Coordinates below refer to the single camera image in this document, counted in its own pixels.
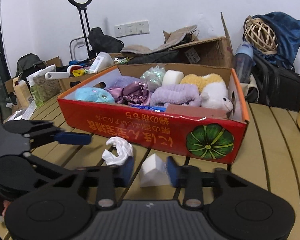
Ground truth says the white triangular sponge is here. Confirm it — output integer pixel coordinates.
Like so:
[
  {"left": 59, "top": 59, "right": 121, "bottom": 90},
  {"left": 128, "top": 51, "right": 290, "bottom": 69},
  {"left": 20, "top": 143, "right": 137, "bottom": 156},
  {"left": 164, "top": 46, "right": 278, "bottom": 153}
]
[{"left": 139, "top": 153, "right": 170, "bottom": 187}]

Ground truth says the blue fluffy cloud toy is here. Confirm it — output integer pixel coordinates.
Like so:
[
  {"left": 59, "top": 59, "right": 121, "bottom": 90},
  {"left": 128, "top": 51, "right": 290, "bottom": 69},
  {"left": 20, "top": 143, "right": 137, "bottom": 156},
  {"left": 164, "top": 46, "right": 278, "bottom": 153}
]
[{"left": 75, "top": 87, "right": 115, "bottom": 103}]

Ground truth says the blue tissue pack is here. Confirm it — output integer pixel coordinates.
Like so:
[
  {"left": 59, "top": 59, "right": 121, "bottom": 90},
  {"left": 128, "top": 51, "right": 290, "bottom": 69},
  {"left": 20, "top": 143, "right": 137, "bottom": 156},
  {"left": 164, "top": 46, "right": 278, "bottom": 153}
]
[{"left": 131, "top": 105, "right": 166, "bottom": 113}]

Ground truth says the pink satin scrunchie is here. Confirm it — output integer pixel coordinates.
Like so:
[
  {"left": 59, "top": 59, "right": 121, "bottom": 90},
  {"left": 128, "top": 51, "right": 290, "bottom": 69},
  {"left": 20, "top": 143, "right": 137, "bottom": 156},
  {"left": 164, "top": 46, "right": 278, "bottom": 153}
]
[{"left": 107, "top": 81, "right": 151, "bottom": 106}]

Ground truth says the lilac towel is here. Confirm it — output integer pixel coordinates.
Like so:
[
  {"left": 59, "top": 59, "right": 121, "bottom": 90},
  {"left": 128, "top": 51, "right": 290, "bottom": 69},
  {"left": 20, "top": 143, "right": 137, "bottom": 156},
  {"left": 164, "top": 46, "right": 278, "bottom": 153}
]
[{"left": 149, "top": 83, "right": 202, "bottom": 107}]

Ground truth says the yellow white plush toy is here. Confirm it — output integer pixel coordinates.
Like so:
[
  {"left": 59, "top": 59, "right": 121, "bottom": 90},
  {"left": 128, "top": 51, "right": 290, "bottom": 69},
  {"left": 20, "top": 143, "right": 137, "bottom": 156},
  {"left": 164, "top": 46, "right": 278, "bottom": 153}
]
[{"left": 180, "top": 73, "right": 233, "bottom": 113}]

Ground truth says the purple knitted cloth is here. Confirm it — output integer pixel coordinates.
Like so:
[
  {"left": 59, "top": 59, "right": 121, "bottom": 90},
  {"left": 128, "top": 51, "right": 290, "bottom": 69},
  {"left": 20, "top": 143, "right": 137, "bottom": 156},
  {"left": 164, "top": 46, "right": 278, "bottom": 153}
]
[{"left": 105, "top": 76, "right": 140, "bottom": 90}]

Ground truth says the crumpled white tissue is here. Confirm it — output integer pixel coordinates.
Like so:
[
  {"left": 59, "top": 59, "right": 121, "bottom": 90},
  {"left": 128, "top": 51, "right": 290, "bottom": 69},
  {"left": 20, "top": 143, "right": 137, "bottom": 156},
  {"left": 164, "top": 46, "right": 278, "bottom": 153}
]
[{"left": 102, "top": 137, "right": 134, "bottom": 166}]

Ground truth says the red cardboard pumpkin box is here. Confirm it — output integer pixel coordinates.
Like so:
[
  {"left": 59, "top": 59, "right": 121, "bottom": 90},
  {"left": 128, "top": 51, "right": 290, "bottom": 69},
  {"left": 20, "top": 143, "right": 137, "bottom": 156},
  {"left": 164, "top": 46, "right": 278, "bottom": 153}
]
[{"left": 57, "top": 63, "right": 249, "bottom": 164}]

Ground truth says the small brown cardboard box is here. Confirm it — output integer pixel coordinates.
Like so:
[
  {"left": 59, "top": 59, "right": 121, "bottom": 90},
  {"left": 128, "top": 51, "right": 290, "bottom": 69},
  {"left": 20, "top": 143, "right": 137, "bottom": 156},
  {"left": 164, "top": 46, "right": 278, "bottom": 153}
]
[{"left": 58, "top": 52, "right": 123, "bottom": 93}]

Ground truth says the white paper sheet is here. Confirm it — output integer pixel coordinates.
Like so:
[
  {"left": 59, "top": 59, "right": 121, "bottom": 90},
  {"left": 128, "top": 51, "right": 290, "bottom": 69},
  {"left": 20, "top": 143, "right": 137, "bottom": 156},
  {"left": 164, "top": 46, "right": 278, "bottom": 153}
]
[{"left": 7, "top": 100, "right": 37, "bottom": 121}]

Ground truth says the green spray bottle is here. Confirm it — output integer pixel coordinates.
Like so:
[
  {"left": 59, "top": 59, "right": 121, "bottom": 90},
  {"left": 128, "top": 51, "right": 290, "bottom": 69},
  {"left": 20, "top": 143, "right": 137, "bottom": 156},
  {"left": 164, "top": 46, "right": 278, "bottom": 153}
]
[{"left": 27, "top": 74, "right": 43, "bottom": 107}]

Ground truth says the white lint roller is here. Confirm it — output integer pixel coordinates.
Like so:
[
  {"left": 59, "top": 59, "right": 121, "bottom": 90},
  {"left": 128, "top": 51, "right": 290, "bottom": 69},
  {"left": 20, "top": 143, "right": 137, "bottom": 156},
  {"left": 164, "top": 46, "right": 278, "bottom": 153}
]
[{"left": 44, "top": 72, "right": 70, "bottom": 80}]

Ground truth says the white plastic container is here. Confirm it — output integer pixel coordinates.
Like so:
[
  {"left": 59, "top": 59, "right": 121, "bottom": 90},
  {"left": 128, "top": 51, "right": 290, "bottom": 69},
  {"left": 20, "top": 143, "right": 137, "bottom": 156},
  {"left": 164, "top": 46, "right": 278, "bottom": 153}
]
[{"left": 88, "top": 52, "right": 114, "bottom": 74}]

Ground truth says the floor cardboard box left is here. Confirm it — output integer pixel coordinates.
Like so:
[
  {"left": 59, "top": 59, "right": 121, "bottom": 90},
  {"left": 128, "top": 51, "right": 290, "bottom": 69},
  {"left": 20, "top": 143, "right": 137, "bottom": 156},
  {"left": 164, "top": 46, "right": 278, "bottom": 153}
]
[{"left": 5, "top": 57, "right": 63, "bottom": 94}]

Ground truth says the black backpack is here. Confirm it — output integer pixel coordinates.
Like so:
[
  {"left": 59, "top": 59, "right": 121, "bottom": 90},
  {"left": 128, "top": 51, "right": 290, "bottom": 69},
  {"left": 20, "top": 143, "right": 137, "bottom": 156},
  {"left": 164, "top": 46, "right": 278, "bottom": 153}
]
[{"left": 16, "top": 53, "right": 47, "bottom": 80}]

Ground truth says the black trolley bag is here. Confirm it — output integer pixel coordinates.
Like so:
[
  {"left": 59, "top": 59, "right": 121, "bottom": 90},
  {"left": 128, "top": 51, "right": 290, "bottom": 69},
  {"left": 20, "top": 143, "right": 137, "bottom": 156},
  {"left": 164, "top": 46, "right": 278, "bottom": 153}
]
[{"left": 88, "top": 27, "right": 124, "bottom": 54}]

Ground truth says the black clothes pile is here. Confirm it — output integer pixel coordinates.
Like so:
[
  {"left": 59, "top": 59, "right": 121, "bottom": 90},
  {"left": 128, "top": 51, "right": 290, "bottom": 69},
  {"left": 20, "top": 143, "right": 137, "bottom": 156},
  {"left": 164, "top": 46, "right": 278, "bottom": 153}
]
[{"left": 127, "top": 50, "right": 189, "bottom": 64}]

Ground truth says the large open cardboard box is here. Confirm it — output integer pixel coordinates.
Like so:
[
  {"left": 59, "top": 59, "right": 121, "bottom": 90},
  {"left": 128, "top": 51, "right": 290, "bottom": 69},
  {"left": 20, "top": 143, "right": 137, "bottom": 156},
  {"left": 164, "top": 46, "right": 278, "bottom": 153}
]
[{"left": 168, "top": 12, "right": 234, "bottom": 68}]

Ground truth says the blue water bottle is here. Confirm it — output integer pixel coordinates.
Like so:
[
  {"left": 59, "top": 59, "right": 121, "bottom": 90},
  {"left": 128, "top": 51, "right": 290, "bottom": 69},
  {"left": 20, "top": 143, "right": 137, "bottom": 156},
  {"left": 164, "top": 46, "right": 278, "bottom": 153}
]
[{"left": 233, "top": 41, "right": 254, "bottom": 83}]

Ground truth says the woven rattan ball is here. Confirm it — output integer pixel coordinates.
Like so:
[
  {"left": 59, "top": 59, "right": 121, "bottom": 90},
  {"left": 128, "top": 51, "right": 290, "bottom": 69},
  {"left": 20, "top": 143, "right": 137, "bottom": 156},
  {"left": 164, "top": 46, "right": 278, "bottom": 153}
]
[{"left": 243, "top": 16, "right": 279, "bottom": 55}]

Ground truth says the dark blue velvet cloth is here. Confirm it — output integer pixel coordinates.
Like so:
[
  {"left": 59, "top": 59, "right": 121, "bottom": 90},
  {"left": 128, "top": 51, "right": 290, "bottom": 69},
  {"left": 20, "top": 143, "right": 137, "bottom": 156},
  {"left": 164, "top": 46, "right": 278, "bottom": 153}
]
[{"left": 251, "top": 11, "right": 300, "bottom": 72}]

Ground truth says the metal folding stool frame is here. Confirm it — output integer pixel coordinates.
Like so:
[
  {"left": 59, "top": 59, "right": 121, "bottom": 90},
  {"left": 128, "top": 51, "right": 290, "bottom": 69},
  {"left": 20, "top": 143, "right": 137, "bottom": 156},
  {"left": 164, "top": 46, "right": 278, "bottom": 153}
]
[{"left": 69, "top": 36, "right": 89, "bottom": 61}]

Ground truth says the white wall socket strip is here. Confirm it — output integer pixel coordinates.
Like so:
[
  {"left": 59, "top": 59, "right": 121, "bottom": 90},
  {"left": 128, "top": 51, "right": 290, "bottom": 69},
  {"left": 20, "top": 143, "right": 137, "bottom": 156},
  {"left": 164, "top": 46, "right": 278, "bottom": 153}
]
[{"left": 114, "top": 20, "right": 149, "bottom": 37}]

